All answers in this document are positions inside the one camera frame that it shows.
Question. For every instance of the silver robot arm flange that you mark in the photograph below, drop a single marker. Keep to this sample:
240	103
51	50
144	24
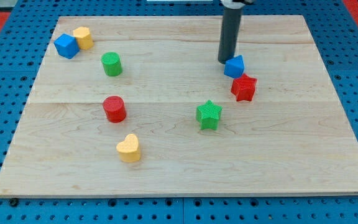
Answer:
236	4

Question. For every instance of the blue cube block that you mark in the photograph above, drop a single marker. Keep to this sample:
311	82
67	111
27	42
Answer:
66	46

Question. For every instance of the green star block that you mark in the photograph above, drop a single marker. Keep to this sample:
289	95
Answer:
208	115

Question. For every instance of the wooden board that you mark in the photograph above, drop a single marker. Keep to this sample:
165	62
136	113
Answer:
292	139

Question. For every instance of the yellow heart block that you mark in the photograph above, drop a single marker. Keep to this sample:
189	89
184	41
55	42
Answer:
129	149

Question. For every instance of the red cylinder block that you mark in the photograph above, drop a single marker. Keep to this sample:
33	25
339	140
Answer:
114	108

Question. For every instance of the red star block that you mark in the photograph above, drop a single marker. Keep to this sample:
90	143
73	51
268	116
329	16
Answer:
244	87

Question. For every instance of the blue pentagon block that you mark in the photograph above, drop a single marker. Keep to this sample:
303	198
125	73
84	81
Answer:
234	67

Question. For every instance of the green cylinder block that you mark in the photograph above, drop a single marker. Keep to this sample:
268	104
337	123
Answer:
112	64

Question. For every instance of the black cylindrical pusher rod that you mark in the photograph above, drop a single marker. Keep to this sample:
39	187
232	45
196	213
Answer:
229	33

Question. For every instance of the yellow hexagon block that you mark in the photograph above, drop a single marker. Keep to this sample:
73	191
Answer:
83	38

